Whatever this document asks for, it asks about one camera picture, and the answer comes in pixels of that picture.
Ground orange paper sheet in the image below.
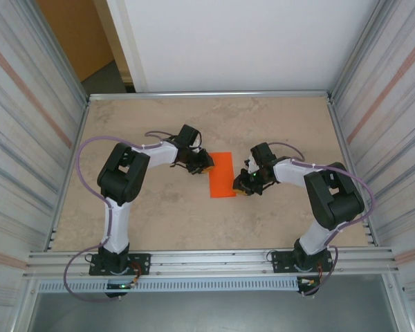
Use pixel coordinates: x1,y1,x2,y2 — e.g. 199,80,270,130
208,151,237,199

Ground brown wooden door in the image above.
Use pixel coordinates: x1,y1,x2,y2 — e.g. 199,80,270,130
35,0,118,83

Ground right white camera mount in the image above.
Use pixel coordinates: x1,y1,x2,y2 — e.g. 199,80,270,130
246,157,261,176

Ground long aluminium table edge rail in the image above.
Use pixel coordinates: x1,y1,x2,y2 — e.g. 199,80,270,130
87,90,334,103

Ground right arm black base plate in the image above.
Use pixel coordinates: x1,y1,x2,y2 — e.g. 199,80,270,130
270,249,333,276

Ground wide aluminium mounting rail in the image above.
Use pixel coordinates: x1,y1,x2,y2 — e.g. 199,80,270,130
26,246,401,279

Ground aluminium table side rail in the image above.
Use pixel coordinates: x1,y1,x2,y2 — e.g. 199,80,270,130
326,96,378,247
47,98,91,252

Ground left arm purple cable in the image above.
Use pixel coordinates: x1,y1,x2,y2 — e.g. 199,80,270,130
64,130,176,303

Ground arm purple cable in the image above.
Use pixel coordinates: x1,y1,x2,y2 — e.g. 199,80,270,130
64,130,176,303
267,141,377,297

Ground grey slotted cable duct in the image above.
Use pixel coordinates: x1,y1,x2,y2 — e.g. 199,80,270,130
37,277,301,294

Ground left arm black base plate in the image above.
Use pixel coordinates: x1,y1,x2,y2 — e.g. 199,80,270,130
89,252,151,277

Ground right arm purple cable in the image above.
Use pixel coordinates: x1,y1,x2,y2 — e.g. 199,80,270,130
267,141,377,297

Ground white door frame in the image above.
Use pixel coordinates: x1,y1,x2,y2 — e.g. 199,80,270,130
105,0,149,93

